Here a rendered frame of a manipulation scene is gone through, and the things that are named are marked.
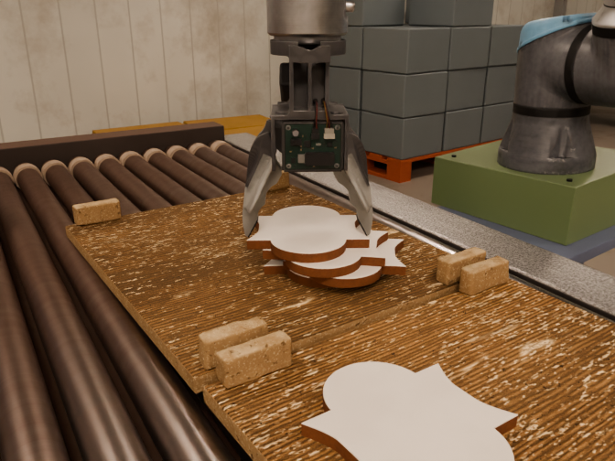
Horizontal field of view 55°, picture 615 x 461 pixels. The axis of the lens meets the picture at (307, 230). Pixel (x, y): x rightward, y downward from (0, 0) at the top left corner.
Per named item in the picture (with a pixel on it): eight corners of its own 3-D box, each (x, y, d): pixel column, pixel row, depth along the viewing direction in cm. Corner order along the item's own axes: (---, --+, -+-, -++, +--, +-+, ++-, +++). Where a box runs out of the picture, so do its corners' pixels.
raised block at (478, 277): (495, 276, 63) (498, 252, 62) (509, 283, 61) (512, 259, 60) (456, 291, 59) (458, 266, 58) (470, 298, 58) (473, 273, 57)
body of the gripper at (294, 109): (268, 178, 55) (264, 42, 51) (271, 156, 63) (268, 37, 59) (350, 177, 55) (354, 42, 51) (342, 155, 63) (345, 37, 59)
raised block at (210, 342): (260, 340, 51) (259, 311, 50) (272, 349, 49) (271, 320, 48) (196, 362, 48) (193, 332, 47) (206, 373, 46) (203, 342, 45)
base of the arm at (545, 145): (523, 148, 108) (529, 93, 104) (609, 161, 98) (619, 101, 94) (480, 164, 98) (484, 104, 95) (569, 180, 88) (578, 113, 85)
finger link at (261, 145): (232, 179, 61) (275, 105, 58) (233, 176, 62) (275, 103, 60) (272, 201, 62) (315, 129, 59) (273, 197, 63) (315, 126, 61)
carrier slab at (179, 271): (289, 192, 96) (289, 183, 96) (491, 284, 64) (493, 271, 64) (66, 237, 78) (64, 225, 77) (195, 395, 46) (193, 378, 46)
